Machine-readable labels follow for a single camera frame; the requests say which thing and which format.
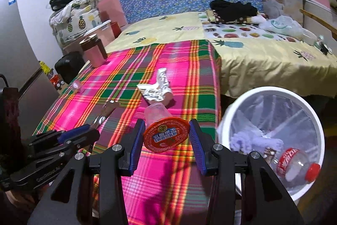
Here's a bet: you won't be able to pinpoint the white trash bin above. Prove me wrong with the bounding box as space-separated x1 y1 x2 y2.
216 86 325 202

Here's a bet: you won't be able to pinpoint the black suitcase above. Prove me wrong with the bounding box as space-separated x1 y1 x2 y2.
54 51 85 84

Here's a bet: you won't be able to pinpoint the fruit print pillow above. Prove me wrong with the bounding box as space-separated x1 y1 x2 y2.
198 12 299 42

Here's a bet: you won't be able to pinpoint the white snack wrapper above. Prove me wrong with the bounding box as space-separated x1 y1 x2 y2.
136 68 174 106

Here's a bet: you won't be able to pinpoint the white foam net sleeve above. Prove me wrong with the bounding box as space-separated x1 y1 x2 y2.
230 131 284 155

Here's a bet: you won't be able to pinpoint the clear jelly cup red lid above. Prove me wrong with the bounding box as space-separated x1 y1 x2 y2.
143 103 190 153

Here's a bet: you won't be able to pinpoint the grey refrigerator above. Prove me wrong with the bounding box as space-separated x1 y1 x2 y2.
0 0 59 139

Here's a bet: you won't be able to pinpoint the pink storage bin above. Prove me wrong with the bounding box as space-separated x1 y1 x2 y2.
62 20 115 55

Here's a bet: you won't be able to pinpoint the white plastic bag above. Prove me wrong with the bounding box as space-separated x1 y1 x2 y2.
259 15 304 39

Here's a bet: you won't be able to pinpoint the pink mug with brown lid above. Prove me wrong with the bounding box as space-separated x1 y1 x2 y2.
79 34 107 68

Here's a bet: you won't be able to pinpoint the small bottle on bed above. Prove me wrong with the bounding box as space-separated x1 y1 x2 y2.
314 35 332 55

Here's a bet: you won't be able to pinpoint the pineapple print folded quilt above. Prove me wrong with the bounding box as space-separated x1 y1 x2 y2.
49 0 102 49

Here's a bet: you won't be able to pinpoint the clear jelly cup white lid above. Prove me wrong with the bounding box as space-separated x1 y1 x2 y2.
71 80 84 94

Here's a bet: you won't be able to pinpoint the black clothes on bed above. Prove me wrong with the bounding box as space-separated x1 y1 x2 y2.
210 0 258 22

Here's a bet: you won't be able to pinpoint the yellow pineapple bed sheet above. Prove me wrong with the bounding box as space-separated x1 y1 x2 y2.
106 12 336 98

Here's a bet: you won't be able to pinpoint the pink plaid tablecloth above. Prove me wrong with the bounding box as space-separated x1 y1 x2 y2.
32 39 222 225

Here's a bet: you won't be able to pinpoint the wooden table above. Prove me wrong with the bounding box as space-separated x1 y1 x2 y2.
299 9 337 40

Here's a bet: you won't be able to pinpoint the plastic bottle red cap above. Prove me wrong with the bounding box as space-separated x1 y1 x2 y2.
271 147 321 189

